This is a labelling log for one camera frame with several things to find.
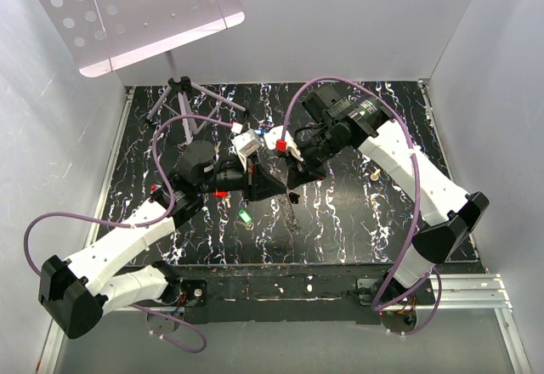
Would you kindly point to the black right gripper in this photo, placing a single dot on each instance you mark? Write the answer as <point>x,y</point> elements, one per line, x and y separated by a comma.
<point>297,176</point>

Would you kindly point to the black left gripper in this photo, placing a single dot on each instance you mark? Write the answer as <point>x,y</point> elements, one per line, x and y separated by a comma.
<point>263,185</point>

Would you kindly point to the key with green tag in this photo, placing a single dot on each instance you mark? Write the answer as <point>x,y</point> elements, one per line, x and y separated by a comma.
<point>245,219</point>

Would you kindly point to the key with red tag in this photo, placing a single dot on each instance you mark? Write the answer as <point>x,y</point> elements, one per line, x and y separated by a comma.
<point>224,196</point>

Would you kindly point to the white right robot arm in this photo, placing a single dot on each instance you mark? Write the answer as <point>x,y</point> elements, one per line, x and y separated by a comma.
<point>370,126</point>

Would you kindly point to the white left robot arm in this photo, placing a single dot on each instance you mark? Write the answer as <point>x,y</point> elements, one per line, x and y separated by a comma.
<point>78,291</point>

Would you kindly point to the white perforated music stand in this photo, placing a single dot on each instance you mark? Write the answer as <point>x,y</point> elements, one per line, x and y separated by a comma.
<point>106,35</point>

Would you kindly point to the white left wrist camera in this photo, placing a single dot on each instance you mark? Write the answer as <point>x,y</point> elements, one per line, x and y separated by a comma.
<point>246,142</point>

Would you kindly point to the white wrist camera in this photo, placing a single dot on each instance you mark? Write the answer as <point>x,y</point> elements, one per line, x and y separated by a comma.
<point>281,141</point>
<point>246,142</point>

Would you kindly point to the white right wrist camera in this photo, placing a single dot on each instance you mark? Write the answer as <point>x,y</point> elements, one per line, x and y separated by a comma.
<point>281,141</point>

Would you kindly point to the aluminium front rail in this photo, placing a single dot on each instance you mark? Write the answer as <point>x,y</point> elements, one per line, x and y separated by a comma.
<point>474,331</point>

